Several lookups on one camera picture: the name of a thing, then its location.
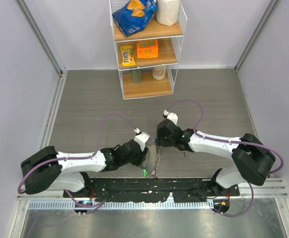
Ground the purple cable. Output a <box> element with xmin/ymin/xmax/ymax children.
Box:
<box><xmin>165</xmin><ymin>99</ymin><xmax>285</xmax><ymax>218</ymax></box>
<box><xmin>17</xmin><ymin>113</ymin><xmax>140</xmax><ymax>214</ymax></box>

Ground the white slotted cable duct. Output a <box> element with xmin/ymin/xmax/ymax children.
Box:
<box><xmin>28</xmin><ymin>199</ymin><xmax>214</xmax><ymax>210</ymax></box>

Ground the white printed cup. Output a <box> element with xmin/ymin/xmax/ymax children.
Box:
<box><xmin>152</xmin><ymin>65</ymin><xmax>166</xmax><ymax>80</ymax></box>

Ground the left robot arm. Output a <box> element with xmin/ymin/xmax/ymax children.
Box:
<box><xmin>17</xmin><ymin>138</ymin><xmax>148</xmax><ymax>197</ymax></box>

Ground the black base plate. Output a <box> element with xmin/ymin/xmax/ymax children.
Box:
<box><xmin>71</xmin><ymin>178</ymin><xmax>240</xmax><ymax>203</ymax></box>

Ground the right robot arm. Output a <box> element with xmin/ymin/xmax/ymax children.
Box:
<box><xmin>156</xmin><ymin>119</ymin><xmax>276</xmax><ymax>195</ymax></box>

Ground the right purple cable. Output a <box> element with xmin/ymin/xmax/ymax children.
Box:
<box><xmin>165</xmin><ymin>99</ymin><xmax>285</xmax><ymax>218</ymax></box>

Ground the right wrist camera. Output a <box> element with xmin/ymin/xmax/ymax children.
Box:
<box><xmin>163</xmin><ymin>110</ymin><xmax>178</xmax><ymax>125</ymax></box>

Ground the white paper towel roll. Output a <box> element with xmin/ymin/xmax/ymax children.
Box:
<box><xmin>156</xmin><ymin>0</ymin><xmax>180</xmax><ymax>26</ymax></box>

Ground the white wire shelf unit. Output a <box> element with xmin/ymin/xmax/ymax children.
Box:
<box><xmin>109</xmin><ymin>0</ymin><xmax>187</xmax><ymax>99</ymax></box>

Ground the orange snack box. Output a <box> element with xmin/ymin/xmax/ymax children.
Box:
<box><xmin>137</xmin><ymin>39</ymin><xmax>158</xmax><ymax>59</ymax></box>

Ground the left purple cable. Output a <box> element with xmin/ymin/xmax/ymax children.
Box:
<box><xmin>17</xmin><ymin>113</ymin><xmax>140</xmax><ymax>214</ymax></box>

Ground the green key tag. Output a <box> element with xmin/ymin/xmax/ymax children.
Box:
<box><xmin>143</xmin><ymin>169</ymin><xmax>148</xmax><ymax>177</ymax></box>

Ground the grey green can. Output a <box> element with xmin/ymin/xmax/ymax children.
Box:
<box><xmin>131</xmin><ymin>69</ymin><xmax>142</xmax><ymax>83</ymax></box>

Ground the yellow candy bag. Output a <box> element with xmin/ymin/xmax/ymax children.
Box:
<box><xmin>120</xmin><ymin>46</ymin><xmax>136</xmax><ymax>67</ymax></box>

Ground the blue chips bag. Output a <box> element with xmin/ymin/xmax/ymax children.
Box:
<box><xmin>113</xmin><ymin>0</ymin><xmax>158</xmax><ymax>37</ymax></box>

